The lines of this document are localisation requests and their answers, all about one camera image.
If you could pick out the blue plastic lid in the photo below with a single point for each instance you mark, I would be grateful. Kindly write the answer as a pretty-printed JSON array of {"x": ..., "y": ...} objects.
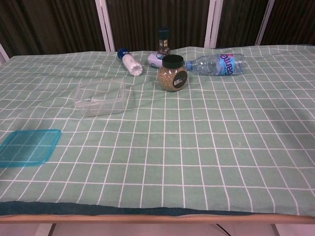
[{"x": 27, "y": 147}]

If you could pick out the round seed jar black lid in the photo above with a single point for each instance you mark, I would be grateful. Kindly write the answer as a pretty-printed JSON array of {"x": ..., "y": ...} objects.
[{"x": 172, "y": 78}]

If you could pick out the clear plastic container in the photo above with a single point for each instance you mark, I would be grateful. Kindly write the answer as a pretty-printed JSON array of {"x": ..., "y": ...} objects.
[{"x": 98, "y": 104}]

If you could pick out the green checked tablecloth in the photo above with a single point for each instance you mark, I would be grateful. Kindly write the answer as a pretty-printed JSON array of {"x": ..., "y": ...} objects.
[{"x": 172, "y": 147}]

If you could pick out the white bottle with blue cap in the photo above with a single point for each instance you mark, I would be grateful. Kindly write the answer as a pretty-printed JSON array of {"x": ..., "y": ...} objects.
[{"x": 131, "y": 64}]

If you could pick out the pepper grinder with dark cap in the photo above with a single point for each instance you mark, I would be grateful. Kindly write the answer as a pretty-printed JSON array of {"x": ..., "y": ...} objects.
[{"x": 163, "y": 41}]

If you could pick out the clear water bottle blue label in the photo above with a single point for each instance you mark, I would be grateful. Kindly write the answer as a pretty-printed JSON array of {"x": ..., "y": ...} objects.
[{"x": 216, "y": 64}]

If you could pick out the wooden table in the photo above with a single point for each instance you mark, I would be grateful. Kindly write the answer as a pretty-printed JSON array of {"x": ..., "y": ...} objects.
[{"x": 147, "y": 219}]

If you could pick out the dark teal under cloth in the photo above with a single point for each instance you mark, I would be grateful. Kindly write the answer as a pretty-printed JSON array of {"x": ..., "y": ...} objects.
[{"x": 73, "y": 209}]

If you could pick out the white screen frame post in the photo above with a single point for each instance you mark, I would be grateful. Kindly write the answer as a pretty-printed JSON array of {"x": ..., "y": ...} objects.
[
  {"x": 265, "y": 22},
  {"x": 105, "y": 24},
  {"x": 3, "y": 54},
  {"x": 212, "y": 24}
]

